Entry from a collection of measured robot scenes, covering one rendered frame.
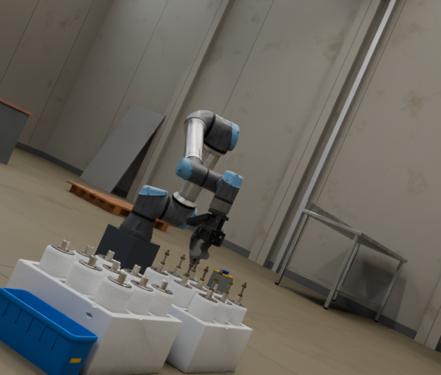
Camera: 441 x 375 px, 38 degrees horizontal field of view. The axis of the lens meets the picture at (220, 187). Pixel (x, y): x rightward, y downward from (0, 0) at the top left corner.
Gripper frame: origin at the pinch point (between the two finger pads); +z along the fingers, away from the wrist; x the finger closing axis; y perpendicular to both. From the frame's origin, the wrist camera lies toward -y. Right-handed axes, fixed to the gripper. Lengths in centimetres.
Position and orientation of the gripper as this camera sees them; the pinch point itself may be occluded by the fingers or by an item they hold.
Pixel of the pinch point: (192, 260)
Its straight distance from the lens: 237.9
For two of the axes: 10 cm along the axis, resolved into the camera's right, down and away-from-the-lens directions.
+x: 7.0, 3.4, 6.3
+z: -4.1, 9.1, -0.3
